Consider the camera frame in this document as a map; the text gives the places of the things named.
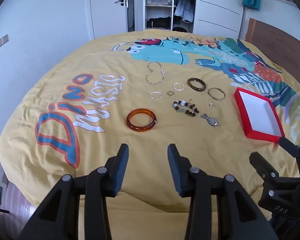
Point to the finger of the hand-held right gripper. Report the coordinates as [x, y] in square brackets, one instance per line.
[261, 165]
[291, 148]

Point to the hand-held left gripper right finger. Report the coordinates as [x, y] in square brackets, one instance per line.
[173, 170]

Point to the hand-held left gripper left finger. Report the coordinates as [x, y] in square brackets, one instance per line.
[122, 170]

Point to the amber bangle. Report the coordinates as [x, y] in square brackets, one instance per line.
[130, 125]

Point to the red box with white inside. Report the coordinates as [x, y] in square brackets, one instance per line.
[261, 112]

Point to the silver wristwatch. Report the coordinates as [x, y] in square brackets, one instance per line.
[211, 121]

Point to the thin metal bangle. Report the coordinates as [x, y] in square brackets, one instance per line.
[209, 95]

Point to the dark brown bangle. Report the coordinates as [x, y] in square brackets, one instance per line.
[190, 85]

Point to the wooden headboard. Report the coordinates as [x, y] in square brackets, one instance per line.
[277, 37]

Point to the yellow dinosaur printed blanket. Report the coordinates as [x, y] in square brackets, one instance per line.
[95, 55]

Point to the black round item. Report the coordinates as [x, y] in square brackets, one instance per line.
[180, 29]

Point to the folded dark clothes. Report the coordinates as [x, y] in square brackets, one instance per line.
[158, 22]

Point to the white door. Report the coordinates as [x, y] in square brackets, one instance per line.
[107, 17]

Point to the white wardrobe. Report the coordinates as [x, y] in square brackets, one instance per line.
[215, 5]

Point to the hanging clothes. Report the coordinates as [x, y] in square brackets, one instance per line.
[185, 5]

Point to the folded beige clothes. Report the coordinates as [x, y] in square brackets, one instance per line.
[157, 2]

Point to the wall switch panel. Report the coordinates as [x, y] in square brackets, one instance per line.
[2, 42]

